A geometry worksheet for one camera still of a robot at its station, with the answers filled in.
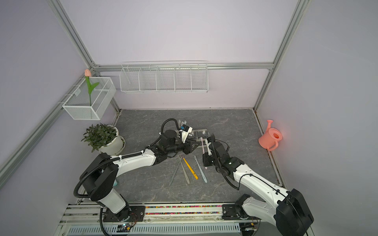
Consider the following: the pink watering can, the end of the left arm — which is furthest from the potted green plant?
the pink watering can

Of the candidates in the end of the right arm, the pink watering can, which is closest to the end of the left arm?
the end of the right arm

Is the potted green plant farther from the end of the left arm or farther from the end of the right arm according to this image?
the end of the right arm

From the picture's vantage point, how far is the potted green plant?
32.6 inches

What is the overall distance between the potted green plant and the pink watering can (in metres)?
0.96

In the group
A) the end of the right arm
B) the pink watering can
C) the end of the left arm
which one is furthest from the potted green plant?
the pink watering can

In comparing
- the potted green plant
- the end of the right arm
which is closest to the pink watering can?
the end of the right arm

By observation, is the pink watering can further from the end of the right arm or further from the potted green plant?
the potted green plant

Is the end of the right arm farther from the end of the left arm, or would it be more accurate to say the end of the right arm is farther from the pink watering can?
the pink watering can

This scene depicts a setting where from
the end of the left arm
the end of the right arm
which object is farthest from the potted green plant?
the end of the right arm

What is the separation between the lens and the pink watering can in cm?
92

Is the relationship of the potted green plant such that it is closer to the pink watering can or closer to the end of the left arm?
the end of the left arm
